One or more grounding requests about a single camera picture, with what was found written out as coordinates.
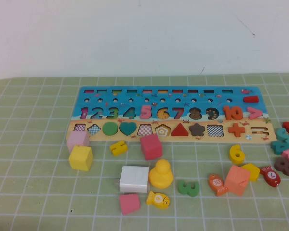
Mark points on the yellow number six piece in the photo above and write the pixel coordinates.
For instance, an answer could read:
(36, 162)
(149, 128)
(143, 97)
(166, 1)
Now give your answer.
(236, 155)

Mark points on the pink number five piece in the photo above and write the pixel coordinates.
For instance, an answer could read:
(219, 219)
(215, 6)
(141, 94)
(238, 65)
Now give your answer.
(145, 113)

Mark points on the teal heart piece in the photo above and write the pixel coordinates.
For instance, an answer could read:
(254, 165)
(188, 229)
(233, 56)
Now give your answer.
(128, 128)

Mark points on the green circle piece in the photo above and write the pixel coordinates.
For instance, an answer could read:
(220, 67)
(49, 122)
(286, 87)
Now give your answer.
(110, 128)

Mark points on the red triangle piece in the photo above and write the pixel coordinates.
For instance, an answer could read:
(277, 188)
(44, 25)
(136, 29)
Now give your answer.
(179, 132)

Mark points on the yellow equals sign piece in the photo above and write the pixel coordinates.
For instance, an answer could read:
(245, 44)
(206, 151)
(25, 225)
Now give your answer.
(118, 148)

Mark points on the brown star piece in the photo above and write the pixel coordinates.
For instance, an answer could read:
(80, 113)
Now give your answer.
(197, 130)

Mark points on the blue number puzzle board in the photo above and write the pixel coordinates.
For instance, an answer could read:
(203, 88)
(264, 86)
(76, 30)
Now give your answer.
(214, 140)

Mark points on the green number three piece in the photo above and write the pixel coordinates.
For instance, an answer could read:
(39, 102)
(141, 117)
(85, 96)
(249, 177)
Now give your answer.
(189, 188)

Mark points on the pink trapezoid piece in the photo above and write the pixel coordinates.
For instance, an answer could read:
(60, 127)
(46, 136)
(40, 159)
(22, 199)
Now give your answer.
(129, 204)

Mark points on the orange number ten piece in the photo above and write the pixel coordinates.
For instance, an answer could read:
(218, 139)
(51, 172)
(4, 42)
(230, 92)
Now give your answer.
(236, 113)

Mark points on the orange plus sign piece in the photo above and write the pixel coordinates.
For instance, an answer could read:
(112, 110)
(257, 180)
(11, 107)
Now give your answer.
(236, 130)

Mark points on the pink greater-than sign piece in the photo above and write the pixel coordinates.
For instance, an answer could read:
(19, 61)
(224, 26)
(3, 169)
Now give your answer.
(256, 112)

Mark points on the yellow diamond piece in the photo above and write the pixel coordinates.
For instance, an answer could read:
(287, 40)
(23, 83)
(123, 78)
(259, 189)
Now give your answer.
(254, 171)

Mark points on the teal number four piece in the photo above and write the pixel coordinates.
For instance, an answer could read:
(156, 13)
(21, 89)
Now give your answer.
(279, 146)

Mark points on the red fish piece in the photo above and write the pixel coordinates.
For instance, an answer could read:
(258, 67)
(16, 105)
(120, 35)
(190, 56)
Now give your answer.
(271, 176)

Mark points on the teal number two piece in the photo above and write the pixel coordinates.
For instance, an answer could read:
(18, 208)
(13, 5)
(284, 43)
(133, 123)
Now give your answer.
(285, 136)

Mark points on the brown number eight piece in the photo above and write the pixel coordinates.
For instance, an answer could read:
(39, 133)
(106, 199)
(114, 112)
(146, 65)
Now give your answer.
(284, 166)

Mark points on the red wooden cube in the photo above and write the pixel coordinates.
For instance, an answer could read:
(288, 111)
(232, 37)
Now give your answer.
(151, 147)

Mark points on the yellow rubber duck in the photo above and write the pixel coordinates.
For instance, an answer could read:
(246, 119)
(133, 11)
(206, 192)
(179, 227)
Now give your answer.
(161, 176)

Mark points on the white charger plug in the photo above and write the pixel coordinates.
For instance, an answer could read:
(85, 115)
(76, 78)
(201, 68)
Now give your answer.
(134, 179)

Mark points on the light pink wooden cube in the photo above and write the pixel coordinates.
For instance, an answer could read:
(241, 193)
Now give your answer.
(77, 139)

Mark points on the yellow wooden cube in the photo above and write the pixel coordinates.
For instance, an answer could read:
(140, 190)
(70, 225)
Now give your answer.
(80, 158)

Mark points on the yellow fish number nine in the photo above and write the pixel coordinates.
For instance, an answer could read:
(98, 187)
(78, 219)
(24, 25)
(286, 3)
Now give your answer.
(158, 199)

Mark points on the orange fish number ten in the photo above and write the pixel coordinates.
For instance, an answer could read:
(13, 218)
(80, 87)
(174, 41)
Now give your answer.
(217, 184)

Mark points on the red minus sign block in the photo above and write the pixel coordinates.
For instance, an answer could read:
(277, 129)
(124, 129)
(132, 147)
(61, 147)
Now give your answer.
(251, 99)

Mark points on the orange wooden cube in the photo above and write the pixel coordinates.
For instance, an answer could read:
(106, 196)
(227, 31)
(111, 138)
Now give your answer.
(236, 180)

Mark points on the green grid tablecloth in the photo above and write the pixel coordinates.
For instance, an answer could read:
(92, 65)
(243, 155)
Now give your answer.
(38, 197)

